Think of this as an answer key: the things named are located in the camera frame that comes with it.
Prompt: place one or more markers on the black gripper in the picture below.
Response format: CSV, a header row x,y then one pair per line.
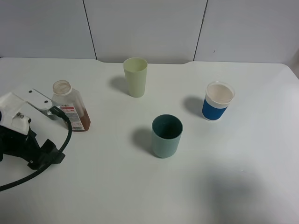
x,y
26,147

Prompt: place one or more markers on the clear plastic drink bottle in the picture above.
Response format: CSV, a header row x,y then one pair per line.
x,y
71,103

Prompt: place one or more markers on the teal green plastic cup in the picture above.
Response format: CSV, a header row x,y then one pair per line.
x,y
166,134

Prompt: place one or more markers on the pale yellow plastic cup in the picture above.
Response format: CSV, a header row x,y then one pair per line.
x,y
135,70

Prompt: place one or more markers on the blue white paper cup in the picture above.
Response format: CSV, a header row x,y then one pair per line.
x,y
218,96

